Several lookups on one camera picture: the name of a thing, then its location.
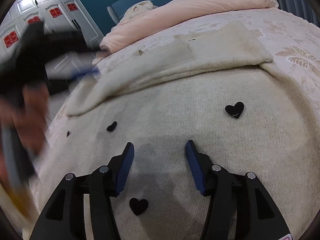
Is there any white wardrobe with red stickers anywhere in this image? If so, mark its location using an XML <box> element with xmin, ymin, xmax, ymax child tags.
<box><xmin>0</xmin><ymin>0</ymin><xmax>104</xmax><ymax>81</ymax></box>

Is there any floral pink bedspread bed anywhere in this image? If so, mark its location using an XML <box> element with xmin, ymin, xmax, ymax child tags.
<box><xmin>44</xmin><ymin>7</ymin><xmax>320</xmax><ymax>140</ymax></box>

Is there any beige heart-pattern knit sweater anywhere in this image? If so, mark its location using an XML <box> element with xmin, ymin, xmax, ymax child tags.
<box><xmin>31</xmin><ymin>21</ymin><xmax>319</xmax><ymax>239</ymax></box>

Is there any pink folded duvet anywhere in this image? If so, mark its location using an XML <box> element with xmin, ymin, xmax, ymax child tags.
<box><xmin>93</xmin><ymin>0</ymin><xmax>279</xmax><ymax>65</ymax></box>

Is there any person left hand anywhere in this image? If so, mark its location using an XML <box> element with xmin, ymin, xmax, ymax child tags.
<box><xmin>0</xmin><ymin>83</ymin><xmax>51</xmax><ymax>193</ymax></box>

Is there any cream garment on duvet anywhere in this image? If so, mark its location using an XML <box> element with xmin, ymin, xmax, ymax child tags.
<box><xmin>119</xmin><ymin>0</ymin><xmax>158</xmax><ymax>23</ymax></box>

